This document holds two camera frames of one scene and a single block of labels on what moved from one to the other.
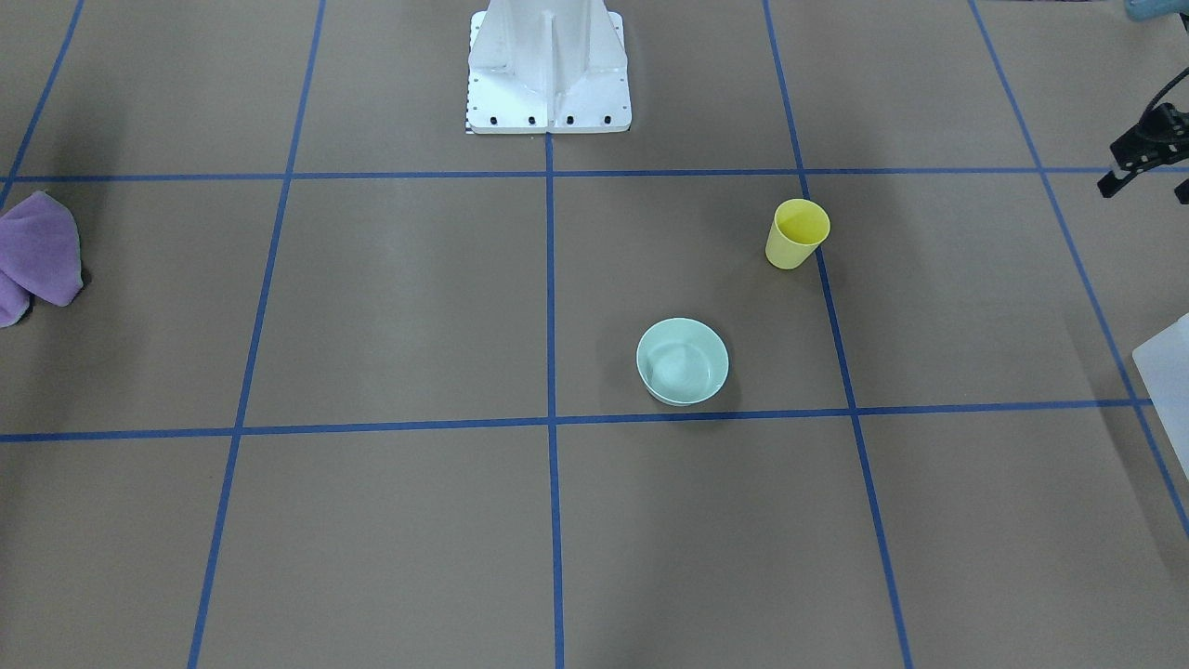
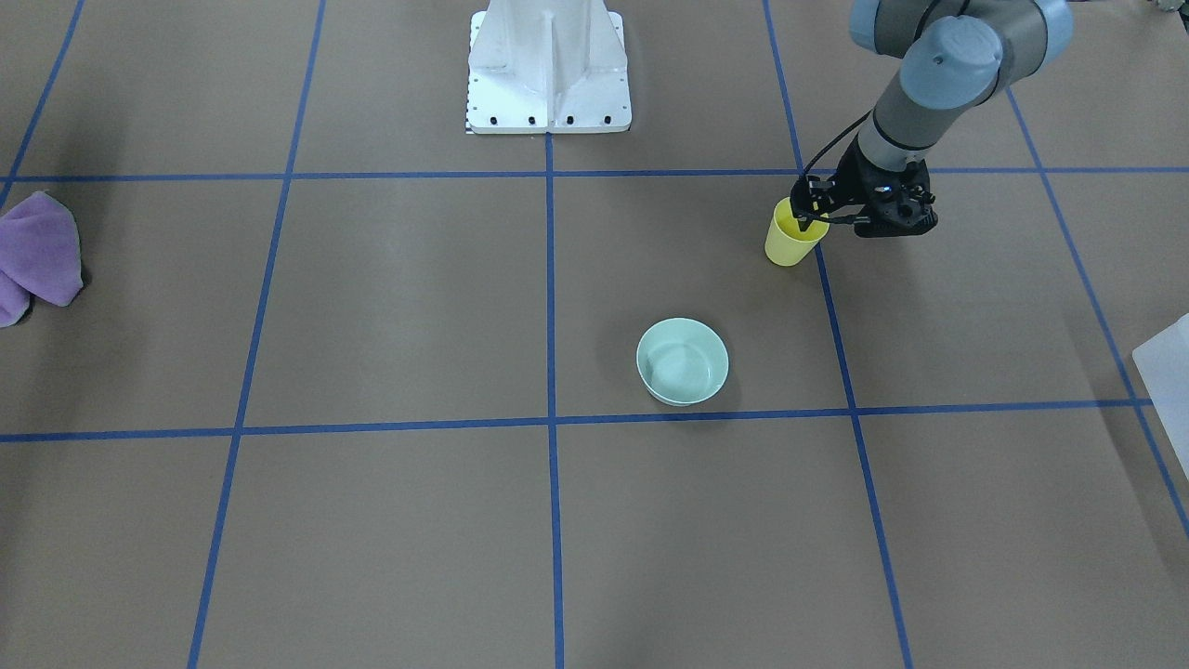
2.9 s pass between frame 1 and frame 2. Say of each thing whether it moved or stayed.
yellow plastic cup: stayed
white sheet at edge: stayed
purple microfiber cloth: stayed
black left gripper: moved
